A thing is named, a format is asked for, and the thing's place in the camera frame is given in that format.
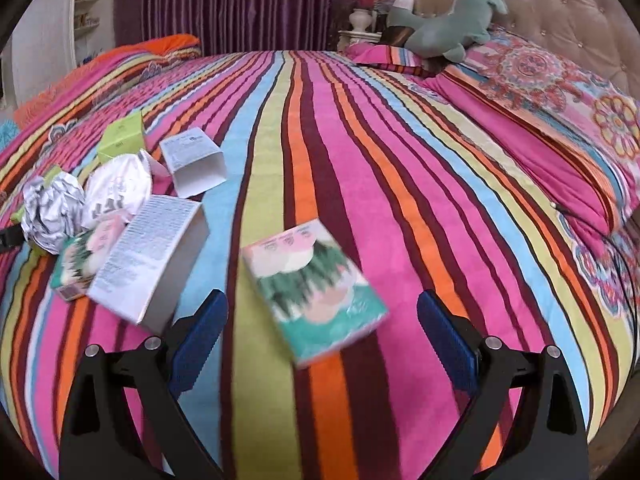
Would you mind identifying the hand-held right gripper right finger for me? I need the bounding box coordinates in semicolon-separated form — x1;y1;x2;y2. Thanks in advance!
416;289;591;480

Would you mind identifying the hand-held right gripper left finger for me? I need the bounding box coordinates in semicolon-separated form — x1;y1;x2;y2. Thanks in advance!
59;289;230;480

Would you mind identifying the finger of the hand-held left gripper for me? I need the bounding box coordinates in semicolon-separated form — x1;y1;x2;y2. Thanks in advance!
0;227;25;253

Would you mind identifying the green floral tissue packet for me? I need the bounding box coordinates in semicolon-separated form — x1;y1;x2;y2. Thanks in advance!
241;219;391;370
50;217;131;302

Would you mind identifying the lime green cardboard box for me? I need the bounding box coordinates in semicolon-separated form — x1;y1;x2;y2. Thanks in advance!
96;112;146;166

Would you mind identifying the small white printed box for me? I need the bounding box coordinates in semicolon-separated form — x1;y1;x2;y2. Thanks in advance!
160;128;227;199

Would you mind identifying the crumpled silver patterned paper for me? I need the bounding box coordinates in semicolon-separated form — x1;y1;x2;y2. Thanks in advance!
22;170;86;256

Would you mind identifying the large white cardboard box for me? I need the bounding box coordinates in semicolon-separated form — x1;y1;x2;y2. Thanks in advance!
89;195;209;335

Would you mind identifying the crumpled white foil bag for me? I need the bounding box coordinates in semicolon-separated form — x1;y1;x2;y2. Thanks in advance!
82;150;171;228

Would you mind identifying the striped colourful blanket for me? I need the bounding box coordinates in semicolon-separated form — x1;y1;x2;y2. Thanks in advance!
0;50;640;480

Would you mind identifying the white shelf unit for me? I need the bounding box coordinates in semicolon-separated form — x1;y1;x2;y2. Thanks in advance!
10;0;121;106

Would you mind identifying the floral pink pillow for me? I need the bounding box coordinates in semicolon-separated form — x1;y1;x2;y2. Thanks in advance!
435;27;640;236

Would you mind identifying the orange pillow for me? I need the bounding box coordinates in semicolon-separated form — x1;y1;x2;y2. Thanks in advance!
12;34;202;126

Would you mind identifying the striped pink pillow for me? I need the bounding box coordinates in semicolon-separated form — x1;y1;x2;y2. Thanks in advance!
347;44;441;78

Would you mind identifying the white nightstand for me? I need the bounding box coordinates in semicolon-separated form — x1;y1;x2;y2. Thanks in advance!
337;30;386;53

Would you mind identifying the green plush toy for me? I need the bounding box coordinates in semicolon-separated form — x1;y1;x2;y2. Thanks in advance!
385;0;508;61

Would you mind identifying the purple curtain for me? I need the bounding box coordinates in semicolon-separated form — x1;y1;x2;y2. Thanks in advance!
114;0;351;53

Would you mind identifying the white vase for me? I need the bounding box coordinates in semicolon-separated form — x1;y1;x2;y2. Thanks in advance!
349;8;377;33

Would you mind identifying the beige tufted headboard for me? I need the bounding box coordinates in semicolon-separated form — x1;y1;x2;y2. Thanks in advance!
410;0;633;106

